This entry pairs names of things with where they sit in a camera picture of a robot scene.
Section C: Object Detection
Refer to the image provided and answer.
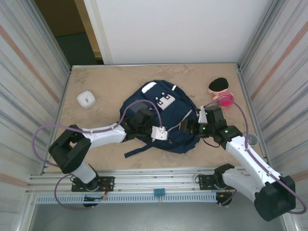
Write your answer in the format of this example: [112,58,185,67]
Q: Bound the navy blue school backpack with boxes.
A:
[119,80,202,159]

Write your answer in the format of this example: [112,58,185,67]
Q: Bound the plush doll pink striped shirt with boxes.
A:
[207,77,235,108]

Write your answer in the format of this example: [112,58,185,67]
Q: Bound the small grey cup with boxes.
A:
[245,133,259,147]

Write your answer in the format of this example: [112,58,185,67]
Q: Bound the small white square box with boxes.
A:
[77,90,96,108]

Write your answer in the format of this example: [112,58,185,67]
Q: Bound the base wiring bundle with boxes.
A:
[215,187,238,207]
[84,182,114,203]

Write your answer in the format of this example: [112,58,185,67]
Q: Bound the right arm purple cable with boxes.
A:
[204,97,305,215]

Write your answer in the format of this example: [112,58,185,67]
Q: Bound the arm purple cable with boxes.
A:
[32,101,162,210]
[204,97,305,215]

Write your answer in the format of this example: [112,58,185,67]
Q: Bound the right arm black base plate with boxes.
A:
[197,175,218,191]

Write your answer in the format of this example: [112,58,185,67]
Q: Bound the aluminium rail frame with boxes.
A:
[25,168,289,194]

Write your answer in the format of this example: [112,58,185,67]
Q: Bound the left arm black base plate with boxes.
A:
[71,176,115,193]

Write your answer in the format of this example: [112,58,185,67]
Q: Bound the slotted grey cable duct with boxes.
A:
[35,193,221,205]

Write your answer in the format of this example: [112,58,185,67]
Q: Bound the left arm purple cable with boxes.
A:
[32,101,162,210]

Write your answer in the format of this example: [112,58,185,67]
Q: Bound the white door frame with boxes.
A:
[83,0,113,65]

